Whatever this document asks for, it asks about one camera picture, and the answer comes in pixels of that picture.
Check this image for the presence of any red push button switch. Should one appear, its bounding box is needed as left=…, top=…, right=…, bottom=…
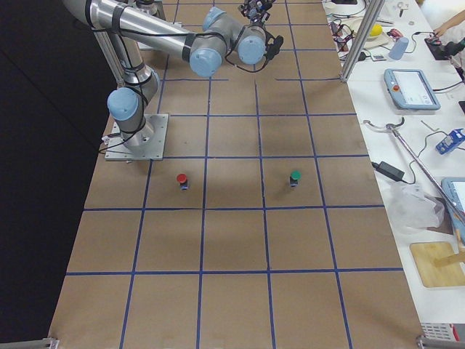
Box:
left=176, top=173, right=190, bottom=190

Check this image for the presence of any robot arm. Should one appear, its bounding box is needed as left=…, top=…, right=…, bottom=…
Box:
left=63, top=1, right=283, bottom=161

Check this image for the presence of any teach pendant tablet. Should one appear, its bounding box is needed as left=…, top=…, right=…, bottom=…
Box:
left=383, top=68, right=441, bottom=111

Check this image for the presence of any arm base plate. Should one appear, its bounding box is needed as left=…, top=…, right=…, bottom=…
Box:
left=104, top=114, right=169, bottom=161

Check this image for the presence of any black power adapter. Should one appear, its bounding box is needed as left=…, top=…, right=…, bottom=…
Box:
left=375, top=161, right=405, bottom=182

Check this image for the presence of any yellow lemon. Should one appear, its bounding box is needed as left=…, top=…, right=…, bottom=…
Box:
left=369, top=24, right=383, bottom=38

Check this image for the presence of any metal grabber stick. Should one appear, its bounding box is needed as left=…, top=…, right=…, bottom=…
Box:
left=363, top=116, right=464, bottom=223

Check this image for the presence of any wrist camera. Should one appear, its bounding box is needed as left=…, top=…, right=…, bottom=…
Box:
left=266, top=35, right=284, bottom=61

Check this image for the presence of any beige tray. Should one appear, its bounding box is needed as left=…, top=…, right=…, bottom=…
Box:
left=346, top=17, right=392, bottom=49

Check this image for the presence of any aluminium frame post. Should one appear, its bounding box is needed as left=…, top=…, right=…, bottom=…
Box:
left=340, top=0, right=385, bottom=83

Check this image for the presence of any wooden cutting board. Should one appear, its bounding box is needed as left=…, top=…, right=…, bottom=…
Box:
left=410, top=242, right=464, bottom=288

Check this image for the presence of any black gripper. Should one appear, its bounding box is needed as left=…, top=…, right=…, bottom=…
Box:
left=241, top=0, right=272, bottom=23

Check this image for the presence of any clear plastic bag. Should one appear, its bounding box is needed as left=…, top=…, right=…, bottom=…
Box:
left=387, top=182, right=447, bottom=234

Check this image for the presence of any blue plastic cup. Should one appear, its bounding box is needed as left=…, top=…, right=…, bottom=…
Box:
left=388, top=37, right=410, bottom=61

